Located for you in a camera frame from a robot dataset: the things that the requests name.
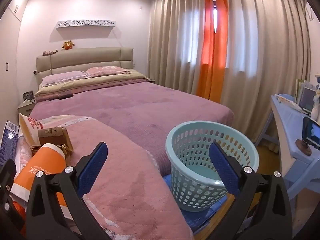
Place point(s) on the beige padded headboard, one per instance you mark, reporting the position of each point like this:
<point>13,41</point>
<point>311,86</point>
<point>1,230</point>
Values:
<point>82,57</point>

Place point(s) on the blue white packet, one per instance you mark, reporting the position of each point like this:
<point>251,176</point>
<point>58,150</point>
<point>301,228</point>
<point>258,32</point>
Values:
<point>8,140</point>

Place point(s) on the brown cardboard carton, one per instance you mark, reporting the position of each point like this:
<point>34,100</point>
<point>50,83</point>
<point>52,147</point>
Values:
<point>53,137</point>

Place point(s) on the dark box on nightstand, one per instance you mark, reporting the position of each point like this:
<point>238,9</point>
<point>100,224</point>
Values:
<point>28,95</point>

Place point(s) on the beige folded quilt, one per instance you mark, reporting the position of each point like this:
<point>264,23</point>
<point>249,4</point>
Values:
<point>100,82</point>

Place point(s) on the purple bedspread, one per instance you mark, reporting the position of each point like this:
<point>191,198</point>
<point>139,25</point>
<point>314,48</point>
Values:
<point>140,105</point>

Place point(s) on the orange curtain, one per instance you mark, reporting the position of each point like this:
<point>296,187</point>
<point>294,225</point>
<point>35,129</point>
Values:
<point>212,55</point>

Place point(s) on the light blue desk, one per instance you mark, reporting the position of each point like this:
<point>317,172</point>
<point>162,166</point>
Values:
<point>290,130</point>

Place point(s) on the red white paper cup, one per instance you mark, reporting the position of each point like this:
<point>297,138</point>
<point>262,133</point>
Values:
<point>28,127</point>

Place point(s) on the pink printed blanket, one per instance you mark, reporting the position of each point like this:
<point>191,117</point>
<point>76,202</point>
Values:
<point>130,180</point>

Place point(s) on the upright books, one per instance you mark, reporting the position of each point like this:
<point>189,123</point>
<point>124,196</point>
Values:
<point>306,96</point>

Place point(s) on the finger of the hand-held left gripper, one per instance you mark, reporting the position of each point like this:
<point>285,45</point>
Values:
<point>8,175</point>

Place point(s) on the white wardrobe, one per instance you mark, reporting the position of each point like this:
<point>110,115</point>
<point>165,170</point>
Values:
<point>10,55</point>

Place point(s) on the purple pillow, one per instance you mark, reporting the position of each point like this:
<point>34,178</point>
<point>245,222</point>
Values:
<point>62,77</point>

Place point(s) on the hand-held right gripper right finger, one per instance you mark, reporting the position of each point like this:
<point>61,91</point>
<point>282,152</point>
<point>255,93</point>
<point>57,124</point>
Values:
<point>222,171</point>

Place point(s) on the beige curtain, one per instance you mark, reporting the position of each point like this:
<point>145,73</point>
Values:
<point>262,42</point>

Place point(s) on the phone on wooden stand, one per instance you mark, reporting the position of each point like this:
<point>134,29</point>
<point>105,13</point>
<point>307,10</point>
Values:
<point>311,132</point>

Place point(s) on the pink pillow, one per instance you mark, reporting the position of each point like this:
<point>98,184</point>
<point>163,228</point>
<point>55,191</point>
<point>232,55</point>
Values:
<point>107,71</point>

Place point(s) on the blue plastic stool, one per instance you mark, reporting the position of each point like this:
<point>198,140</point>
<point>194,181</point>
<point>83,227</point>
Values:
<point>197,220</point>

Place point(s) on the spotted beaded band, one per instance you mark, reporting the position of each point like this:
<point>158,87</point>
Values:
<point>50,52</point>

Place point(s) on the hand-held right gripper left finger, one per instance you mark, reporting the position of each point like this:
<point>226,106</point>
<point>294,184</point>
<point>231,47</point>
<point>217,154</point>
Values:
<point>96,166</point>

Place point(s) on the light blue plastic basket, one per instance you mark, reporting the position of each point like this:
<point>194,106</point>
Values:
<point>190,190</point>

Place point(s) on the white pink printed bag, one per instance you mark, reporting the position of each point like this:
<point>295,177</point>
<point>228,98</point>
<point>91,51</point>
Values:
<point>23,155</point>

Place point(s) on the orange white cup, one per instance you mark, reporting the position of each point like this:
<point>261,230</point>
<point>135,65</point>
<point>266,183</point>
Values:
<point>37,170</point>

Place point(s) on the orange plush toy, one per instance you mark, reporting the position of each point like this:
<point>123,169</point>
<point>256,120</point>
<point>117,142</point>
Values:
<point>68,45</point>

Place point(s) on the white wall shelf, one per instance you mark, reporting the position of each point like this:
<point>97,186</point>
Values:
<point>86,23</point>

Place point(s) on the white figurine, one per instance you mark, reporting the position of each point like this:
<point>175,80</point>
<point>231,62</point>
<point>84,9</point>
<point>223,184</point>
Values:
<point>315,107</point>

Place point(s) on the beige nightstand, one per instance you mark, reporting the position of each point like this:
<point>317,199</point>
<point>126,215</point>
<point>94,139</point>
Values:
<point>25,107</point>

